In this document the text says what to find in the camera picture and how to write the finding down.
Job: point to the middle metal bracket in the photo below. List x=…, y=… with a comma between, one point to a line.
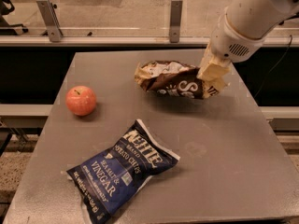
x=175, y=20

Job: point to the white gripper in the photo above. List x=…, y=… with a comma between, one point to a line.
x=231, y=42

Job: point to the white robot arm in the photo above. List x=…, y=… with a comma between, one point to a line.
x=273, y=11

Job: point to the red apple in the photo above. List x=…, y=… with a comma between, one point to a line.
x=80, y=100

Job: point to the brown chip bag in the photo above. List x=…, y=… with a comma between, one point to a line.
x=170, y=78

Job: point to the metal bracket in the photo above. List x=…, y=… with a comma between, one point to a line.
x=175, y=20
x=51, y=22

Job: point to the left metal bracket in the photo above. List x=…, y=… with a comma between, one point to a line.
x=51, y=22

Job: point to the metal railing bar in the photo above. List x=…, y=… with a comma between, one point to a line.
x=96, y=41

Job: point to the blue Kettle chip bag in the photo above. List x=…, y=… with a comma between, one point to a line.
x=114, y=176

